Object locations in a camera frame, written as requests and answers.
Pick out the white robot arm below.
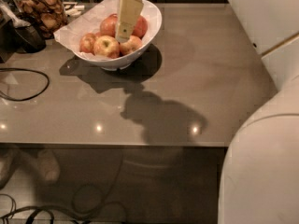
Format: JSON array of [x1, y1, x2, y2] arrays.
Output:
[[218, 0, 299, 224]]

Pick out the black cables on floor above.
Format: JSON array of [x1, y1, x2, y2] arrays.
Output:
[[0, 149, 129, 224]]

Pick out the black round appliance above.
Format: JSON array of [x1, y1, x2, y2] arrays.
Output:
[[9, 23, 46, 53]]

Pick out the glass jar of dried chips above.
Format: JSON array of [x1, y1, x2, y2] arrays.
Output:
[[14, 0, 67, 39]]

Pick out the back right red apple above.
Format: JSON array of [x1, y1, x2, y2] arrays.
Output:
[[133, 16, 148, 38]]

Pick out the yellow-red apple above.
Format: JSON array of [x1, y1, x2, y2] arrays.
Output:
[[120, 35, 142, 55], [93, 35, 120, 59]]

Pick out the white small items behind bowl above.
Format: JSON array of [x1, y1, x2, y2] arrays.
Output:
[[64, 5, 85, 17]]

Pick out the top centre red apple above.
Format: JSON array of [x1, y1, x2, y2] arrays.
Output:
[[100, 14, 118, 37]]

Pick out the white scoop handle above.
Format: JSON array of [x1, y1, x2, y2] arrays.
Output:
[[0, 0, 31, 28]]

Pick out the white ceramic bowl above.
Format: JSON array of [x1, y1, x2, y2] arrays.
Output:
[[84, 0, 162, 71]]

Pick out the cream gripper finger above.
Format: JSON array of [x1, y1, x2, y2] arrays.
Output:
[[115, 0, 143, 43]]

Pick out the black cable on table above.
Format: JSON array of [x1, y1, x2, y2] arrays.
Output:
[[0, 67, 50, 103]]

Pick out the left small red apple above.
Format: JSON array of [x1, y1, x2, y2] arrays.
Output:
[[79, 33, 95, 53]]

